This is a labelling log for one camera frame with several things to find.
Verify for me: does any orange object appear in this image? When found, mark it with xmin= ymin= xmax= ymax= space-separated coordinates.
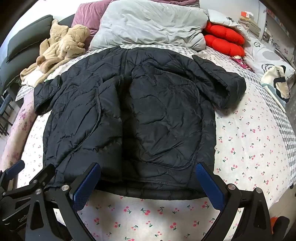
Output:
xmin=269 ymin=217 xmax=279 ymax=232

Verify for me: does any dark metal chair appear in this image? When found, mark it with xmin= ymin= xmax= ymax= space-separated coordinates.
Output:
xmin=0 ymin=89 xmax=16 ymax=137

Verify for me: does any pink packet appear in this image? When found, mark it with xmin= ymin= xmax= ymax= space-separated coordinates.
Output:
xmin=231 ymin=55 xmax=253 ymax=71

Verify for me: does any grey checked bed sheet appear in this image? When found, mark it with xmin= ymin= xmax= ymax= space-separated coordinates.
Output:
xmin=15 ymin=44 xmax=296 ymax=163

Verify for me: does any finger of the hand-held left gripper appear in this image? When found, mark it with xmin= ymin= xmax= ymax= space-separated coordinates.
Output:
xmin=29 ymin=163 xmax=56 ymax=189
xmin=0 ymin=160 xmax=25 ymax=186

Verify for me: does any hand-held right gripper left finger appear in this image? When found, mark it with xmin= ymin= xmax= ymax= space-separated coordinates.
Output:
xmin=24 ymin=162 xmax=102 ymax=241

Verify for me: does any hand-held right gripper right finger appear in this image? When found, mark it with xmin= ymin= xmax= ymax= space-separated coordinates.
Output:
xmin=195 ymin=162 xmax=272 ymax=241

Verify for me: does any white printed pillow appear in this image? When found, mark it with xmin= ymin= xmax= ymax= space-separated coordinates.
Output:
xmin=207 ymin=9 xmax=251 ymax=41

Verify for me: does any white tote bag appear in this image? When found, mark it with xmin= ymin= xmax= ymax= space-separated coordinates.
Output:
xmin=260 ymin=65 xmax=292 ymax=110

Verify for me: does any stack of books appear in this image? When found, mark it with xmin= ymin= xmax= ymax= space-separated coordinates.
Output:
xmin=238 ymin=10 xmax=262 ymax=37

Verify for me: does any bookshelf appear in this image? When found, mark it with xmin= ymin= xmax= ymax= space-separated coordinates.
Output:
xmin=259 ymin=5 xmax=296 ymax=67

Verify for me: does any mauve pink pillow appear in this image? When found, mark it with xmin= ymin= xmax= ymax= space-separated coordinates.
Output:
xmin=71 ymin=0 xmax=200 ymax=47

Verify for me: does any white pillow with grey dots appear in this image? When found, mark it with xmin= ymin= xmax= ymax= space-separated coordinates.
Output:
xmin=243 ymin=35 xmax=296 ymax=80

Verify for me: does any black quilted jacket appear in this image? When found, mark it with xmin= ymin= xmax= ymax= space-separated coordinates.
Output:
xmin=33 ymin=46 xmax=247 ymax=200

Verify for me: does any pink floral blanket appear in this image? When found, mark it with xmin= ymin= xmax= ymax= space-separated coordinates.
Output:
xmin=5 ymin=93 xmax=38 ymax=167

